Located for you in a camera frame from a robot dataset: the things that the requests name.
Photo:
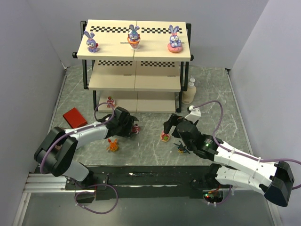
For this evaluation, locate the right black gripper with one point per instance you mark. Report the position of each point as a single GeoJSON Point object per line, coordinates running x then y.
{"type": "Point", "coordinates": [175, 125]}

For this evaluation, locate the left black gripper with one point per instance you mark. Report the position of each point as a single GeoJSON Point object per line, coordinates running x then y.
{"type": "Point", "coordinates": [129, 125]}

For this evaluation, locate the strawberry cake slice toy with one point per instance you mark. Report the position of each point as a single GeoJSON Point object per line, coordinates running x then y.
{"type": "Point", "coordinates": [111, 102]}

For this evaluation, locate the purple bunny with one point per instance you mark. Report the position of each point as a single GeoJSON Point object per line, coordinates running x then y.
{"type": "Point", "coordinates": [175, 44]}
{"type": "Point", "coordinates": [133, 37]}
{"type": "Point", "coordinates": [92, 45]}

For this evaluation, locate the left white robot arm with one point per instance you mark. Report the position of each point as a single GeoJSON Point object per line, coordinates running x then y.
{"type": "Point", "coordinates": [56, 152]}

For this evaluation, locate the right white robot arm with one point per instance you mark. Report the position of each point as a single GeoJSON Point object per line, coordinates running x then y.
{"type": "Point", "coordinates": [272, 179]}

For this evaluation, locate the beige three-tier shelf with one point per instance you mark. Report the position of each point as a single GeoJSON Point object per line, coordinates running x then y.
{"type": "Point", "coordinates": [150, 79]}

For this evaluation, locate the pink strawberry tart toy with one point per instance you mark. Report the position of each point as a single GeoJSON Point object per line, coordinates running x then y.
{"type": "Point", "coordinates": [165, 137]}

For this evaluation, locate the black dragon toy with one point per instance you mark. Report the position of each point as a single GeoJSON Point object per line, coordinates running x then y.
{"type": "Point", "coordinates": [181, 148]}

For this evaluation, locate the orange fox toy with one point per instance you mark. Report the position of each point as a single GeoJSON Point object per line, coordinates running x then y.
{"type": "Point", "coordinates": [113, 145]}

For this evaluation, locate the cream pump bottle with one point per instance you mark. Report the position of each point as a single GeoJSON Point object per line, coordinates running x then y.
{"type": "Point", "coordinates": [188, 96]}

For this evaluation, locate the red cardboard box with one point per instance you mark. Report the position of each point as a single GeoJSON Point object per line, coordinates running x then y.
{"type": "Point", "coordinates": [74, 118]}

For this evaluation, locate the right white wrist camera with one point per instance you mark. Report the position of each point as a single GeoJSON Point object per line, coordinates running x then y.
{"type": "Point", "coordinates": [194, 114]}

